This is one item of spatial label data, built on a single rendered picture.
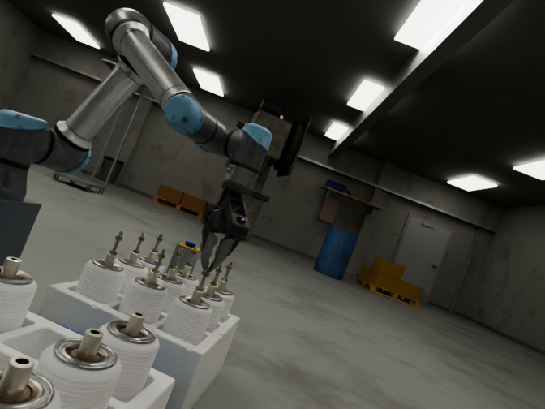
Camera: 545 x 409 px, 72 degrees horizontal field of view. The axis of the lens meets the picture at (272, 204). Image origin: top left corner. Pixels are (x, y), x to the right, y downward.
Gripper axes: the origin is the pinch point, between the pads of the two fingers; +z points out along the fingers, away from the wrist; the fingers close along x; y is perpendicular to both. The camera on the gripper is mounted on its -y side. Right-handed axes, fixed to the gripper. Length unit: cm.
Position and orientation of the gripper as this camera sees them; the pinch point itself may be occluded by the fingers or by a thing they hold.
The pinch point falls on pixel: (209, 266)
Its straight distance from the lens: 90.8
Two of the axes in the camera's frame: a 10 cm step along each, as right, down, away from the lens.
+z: -3.6, 9.3, -0.5
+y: -4.3, -1.2, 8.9
